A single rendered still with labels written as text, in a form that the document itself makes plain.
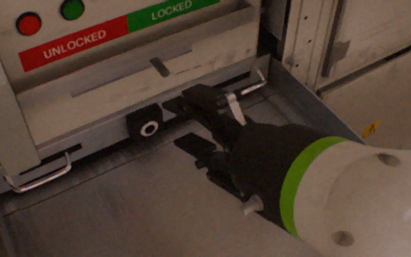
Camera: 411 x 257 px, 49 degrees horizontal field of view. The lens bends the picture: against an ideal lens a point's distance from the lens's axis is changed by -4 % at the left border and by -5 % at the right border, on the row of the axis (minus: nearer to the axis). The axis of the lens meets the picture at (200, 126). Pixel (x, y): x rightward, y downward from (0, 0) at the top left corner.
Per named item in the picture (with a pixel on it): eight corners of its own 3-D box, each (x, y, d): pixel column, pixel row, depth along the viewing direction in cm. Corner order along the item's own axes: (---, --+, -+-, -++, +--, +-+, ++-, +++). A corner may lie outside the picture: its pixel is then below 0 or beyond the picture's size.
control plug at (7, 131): (43, 164, 59) (2, 61, 46) (8, 179, 58) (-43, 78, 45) (26, 126, 64) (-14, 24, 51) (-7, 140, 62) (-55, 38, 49)
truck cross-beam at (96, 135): (267, 77, 91) (270, 53, 87) (-2, 195, 72) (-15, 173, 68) (252, 63, 94) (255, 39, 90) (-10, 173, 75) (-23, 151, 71)
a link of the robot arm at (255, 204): (374, 205, 42) (362, 115, 38) (275, 270, 37) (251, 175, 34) (330, 185, 47) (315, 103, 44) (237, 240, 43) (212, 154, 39)
